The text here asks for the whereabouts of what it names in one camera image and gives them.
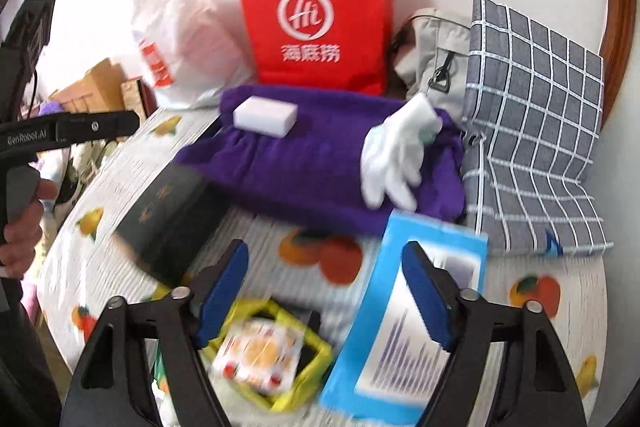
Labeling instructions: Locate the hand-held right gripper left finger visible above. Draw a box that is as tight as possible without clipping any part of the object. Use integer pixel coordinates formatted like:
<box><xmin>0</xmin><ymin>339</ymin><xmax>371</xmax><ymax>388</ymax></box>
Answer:
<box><xmin>60</xmin><ymin>238</ymin><xmax>251</xmax><ymax>427</ymax></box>

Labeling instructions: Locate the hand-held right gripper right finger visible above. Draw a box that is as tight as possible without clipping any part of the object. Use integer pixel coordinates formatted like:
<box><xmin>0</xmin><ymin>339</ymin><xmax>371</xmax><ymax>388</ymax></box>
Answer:
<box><xmin>402</xmin><ymin>241</ymin><xmax>588</xmax><ymax>427</ymax></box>

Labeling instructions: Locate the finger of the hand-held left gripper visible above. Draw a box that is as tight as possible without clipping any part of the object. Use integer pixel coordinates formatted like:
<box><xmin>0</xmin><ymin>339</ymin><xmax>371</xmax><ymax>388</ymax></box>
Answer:
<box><xmin>55</xmin><ymin>110</ymin><xmax>141</xmax><ymax>144</ymax></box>

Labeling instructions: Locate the person's left forearm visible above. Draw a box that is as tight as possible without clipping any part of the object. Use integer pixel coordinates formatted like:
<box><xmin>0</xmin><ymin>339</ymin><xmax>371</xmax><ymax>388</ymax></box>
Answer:
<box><xmin>0</xmin><ymin>269</ymin><xmax>62</xmax><ymax>427</ymax></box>

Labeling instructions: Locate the person's left hand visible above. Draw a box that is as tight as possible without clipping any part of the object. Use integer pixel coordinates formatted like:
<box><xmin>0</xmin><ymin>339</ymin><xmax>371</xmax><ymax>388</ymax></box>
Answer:
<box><xmin>2</xmin><ymin>179</ymin><xmax>59</xmax><ymax>269</ymax></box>

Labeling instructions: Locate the pale patterned cloth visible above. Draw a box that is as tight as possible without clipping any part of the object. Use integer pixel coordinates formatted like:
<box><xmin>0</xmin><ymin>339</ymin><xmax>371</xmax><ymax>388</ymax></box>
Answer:
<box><xmin>42</xmin><ymin>139</ymin><xmax>118</xmax><ymax>218</ymax></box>

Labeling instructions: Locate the cardboard box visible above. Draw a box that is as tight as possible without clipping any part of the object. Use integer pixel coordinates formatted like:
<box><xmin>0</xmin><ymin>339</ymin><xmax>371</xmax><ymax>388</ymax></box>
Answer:
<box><xmin>50</xmin><ymin>58</ymin><xmax>126</xmax><ymax>118</ymax></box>

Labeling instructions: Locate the brown wooden box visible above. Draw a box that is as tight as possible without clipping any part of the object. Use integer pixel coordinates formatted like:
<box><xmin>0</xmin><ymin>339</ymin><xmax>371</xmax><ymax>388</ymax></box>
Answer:
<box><xmin>121</xmin><ymin>77</ymin><xmax>158</xmax><ymax>118</ymax></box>

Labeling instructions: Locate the blue and white box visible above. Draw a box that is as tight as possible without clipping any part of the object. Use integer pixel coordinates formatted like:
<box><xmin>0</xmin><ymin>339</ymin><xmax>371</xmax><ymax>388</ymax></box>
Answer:
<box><xmin>318</xmin><ymin>208</ymin><xmax>489</xmax><ymax>425</ymax></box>

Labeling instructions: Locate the orange print snack packet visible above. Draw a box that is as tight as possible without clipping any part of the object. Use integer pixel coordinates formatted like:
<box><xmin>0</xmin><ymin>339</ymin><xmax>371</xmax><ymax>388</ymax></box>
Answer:
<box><xmin>211</xmin><ymin>318</ymin><xmax>303</xmax><ymax>394</ymax></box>

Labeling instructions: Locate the yellow basket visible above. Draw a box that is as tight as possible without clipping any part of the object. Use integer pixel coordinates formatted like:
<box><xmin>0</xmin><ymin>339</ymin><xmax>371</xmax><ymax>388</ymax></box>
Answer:
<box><xmin>205</xmin><ymin>298</ymin><xmax>335</xmax><ymax>413</ymax></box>

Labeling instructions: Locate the white plastic bag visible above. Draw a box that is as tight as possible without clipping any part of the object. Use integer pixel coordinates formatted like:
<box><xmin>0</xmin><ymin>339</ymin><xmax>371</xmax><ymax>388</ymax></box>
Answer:
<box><xmin>131</xmin><ymin>0</ymin><xmax>256</xmax><ymax>110</ymax></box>

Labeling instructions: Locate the white glove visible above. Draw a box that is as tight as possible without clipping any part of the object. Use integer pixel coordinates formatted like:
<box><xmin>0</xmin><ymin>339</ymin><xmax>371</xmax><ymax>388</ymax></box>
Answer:
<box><xmin>361</xmin><ymin>94</ymin><xmax>443</xmax><ymax>211</ymax></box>

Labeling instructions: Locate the purple towel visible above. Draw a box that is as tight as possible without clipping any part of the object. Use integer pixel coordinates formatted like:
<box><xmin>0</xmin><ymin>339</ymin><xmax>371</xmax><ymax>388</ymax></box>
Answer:
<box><xmin>172</xmin><ymin>85</ymin><xmax>467</xmax><ymax>238</ymax></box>

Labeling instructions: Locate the light green cloth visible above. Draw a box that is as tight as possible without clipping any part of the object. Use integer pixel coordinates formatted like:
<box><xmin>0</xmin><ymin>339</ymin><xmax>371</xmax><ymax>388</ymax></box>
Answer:
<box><xmin>420</xmin><ymin>122</ymin><xmax>444</xmax><ymax>146</ymax></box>

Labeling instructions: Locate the white sponge block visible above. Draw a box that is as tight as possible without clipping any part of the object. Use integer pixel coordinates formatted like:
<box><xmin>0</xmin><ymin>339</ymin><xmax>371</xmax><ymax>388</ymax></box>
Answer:
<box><xmin>233</xmin><ymin>97</ymin><xmax>299</xmax><ymax>139</ymax></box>

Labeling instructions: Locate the grey checked cushion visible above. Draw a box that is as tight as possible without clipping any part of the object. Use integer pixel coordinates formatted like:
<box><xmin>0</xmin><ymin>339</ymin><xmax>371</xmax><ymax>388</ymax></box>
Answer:
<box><xmin>460</xmin><ymin>0</ymin><xmax>615</xmax><ymax>256</ymax></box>

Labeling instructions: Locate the red paper bag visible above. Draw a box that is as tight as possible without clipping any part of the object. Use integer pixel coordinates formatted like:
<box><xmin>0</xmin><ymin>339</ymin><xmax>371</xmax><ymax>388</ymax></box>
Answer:
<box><xmin>232</xmin><ymin>0</ymin><xmax>397</xmax><ymax>96</ymax></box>

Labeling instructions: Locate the grey canvas bag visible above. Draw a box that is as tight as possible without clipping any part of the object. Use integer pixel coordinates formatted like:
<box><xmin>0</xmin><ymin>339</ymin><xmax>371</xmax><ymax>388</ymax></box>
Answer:
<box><xmin>392</xmin><ymin>8</ymin><xmax>473</xmax><ymax>128</ymax></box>

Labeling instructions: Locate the wooden headboard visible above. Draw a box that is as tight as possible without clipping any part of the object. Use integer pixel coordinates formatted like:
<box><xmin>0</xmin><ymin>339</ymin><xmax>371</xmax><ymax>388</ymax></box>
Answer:
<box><xmin>600</xmin><ymin>0</ymin><xmax>640</xmax><ymax>132</ymax></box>

